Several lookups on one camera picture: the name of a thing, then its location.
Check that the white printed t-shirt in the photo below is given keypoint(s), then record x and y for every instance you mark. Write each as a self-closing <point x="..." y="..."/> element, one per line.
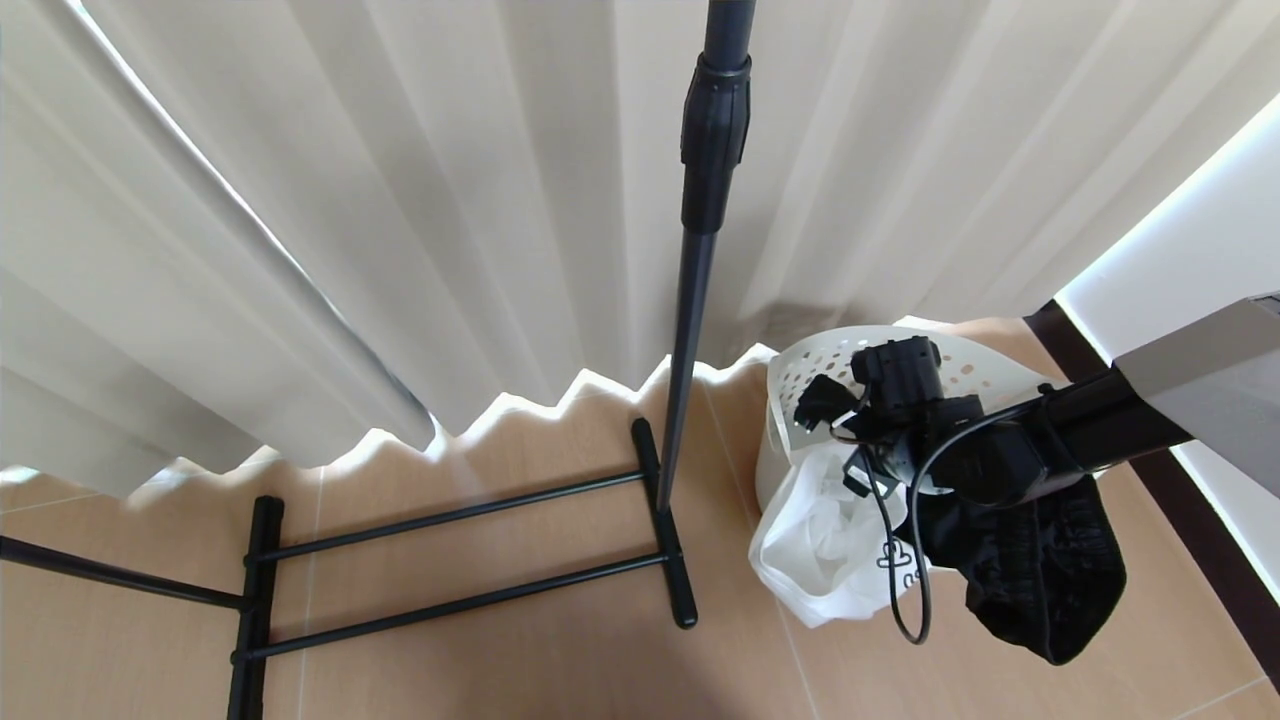
<point x="820" y="540"/>

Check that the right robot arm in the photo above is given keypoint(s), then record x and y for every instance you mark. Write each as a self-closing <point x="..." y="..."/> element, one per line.
<point x="1200" y="390"/>

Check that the white laundry basket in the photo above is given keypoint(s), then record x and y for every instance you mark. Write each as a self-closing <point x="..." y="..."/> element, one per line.
<point x="810" y="370"/>

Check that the black clothes rack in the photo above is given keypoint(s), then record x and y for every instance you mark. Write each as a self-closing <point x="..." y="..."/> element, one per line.
<point x="715" y="120"/>

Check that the beige curtain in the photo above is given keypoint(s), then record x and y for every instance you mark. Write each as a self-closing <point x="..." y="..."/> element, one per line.
<point x="400" y="200"/>

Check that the black garment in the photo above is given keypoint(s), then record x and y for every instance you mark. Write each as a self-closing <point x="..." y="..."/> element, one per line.
<point x="1040" y="580"/>

